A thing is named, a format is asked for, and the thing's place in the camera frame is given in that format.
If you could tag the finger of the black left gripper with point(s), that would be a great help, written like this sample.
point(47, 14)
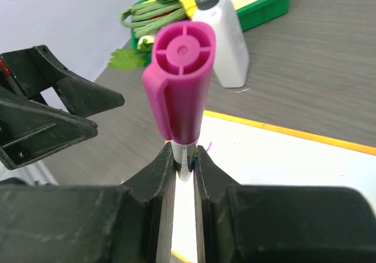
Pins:
point(28, 72)
point(31, 131)

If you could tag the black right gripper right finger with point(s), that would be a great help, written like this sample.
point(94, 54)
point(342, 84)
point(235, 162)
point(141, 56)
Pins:
point(244, 223)

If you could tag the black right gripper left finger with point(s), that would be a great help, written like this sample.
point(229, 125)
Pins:
point(130, 222)

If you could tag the green plastic vegetable tray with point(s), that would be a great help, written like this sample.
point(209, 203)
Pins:
point(264, 7)

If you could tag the white pen holder box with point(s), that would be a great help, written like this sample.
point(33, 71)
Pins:
point(232, 58)

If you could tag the yellow framed whiteboard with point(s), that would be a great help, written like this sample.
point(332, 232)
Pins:
point(259, 154)

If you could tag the green onion toy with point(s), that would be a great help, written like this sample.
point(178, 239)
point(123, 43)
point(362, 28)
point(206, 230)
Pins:
point(147, 17)

